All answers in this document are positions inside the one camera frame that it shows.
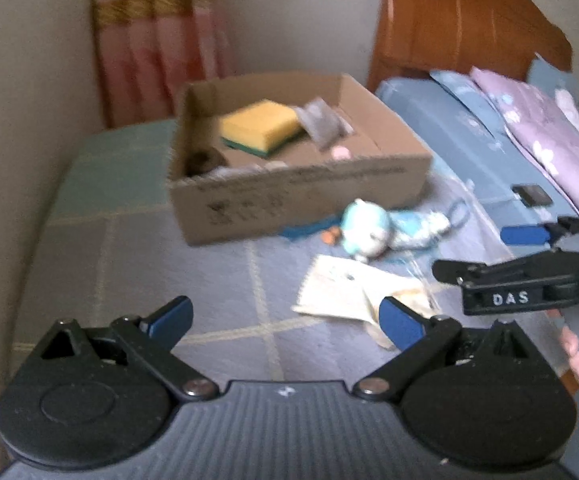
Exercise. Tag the blue floral pillow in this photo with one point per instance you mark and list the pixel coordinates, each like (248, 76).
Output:
(464, 90)

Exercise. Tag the wooden headboard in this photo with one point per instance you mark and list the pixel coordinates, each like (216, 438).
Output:
(454, 15)

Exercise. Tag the brown hair scrunchie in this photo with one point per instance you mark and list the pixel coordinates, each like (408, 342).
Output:
(202, 162)

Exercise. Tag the blue floral bed sheet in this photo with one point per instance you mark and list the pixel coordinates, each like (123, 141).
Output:
(449, 130)

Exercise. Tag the person's right hand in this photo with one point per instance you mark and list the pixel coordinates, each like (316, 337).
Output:
(578, 360)

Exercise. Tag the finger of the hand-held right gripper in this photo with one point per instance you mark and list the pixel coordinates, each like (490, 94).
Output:
(519, 269)
(522, 234)

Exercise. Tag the grey checkered bed sheet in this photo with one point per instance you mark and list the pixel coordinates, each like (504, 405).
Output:
(119, 260)

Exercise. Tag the yellow green-backed sponge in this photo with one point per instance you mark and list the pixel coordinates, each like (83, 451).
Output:
(259, 122)

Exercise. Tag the grey mesh sachet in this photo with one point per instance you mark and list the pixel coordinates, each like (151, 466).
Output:
(319, 120)

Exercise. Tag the pink patterned curtain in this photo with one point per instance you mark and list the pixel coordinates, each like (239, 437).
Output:
(159, 35)

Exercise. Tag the small pink soft item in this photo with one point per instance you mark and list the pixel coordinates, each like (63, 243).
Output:
(340, 153)

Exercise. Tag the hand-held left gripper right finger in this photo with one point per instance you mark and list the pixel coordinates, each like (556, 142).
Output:
(402, 325)

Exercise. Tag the black phone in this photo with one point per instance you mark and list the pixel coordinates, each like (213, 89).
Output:
(533, 195)

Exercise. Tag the cardboard box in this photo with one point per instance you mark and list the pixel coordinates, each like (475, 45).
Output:
(294, 195)

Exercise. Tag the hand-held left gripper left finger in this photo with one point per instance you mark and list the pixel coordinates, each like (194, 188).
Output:
(169, 317)

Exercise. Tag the purple floral pillow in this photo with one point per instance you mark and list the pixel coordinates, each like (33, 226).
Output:
(544, 125)

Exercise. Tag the cream cloth pouch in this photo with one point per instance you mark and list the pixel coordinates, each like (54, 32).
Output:
(339, 285)

